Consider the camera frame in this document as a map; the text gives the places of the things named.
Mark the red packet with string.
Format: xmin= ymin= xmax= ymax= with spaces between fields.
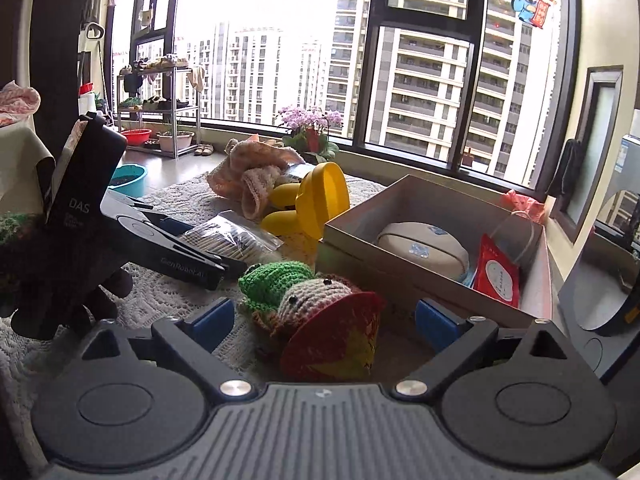
xmin=471 ymin=210 xmax=536 ymax=309

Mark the crochet doll with red hat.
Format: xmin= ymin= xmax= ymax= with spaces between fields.
xmin=239 ymin=261 xmax=386 ymax=382

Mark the pink fluffy towel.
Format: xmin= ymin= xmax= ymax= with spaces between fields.
xmin=206 ymin=136 xmax=304 ymax=220

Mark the yellow duck plush toy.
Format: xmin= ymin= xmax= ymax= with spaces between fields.
xmin=260 ymin=162 xmax=350 ymax=242

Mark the dark gloved left hand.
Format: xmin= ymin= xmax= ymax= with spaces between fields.
xmin=1 ymin=212 xmax=134 ymax=341

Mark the white lace tablecloth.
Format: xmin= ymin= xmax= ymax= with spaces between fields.
xmin=0 ymin=173 xmax=388 ymax=461

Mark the teal plastic basin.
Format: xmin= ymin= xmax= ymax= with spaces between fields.
xmin=108 ymin=164 xmax=148 ymax=198

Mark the red plastic basin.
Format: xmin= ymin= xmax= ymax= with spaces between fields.
xmin=122 ymin=128 xmax=152 ymax=146

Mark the grey front-load washing machine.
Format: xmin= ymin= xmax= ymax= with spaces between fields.
xmin=559 ymin=134 xmax=639 ymax=382

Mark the pink cardboard box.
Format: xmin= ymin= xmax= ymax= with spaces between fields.
xmin=316 ymin=176 xmax=553 ymax=328

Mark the metal shoe rack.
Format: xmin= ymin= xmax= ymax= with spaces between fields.
xmin=116 ymin=53 xmax=202 ymax=158

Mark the pink orchid flower pot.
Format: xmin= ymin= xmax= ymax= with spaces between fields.
xmin=278 ymin=106 xmax=343 ymax=164

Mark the cartoon window sticker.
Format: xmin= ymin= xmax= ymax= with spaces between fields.
xmin=511 ymin=0 xmax=556 ymax=29

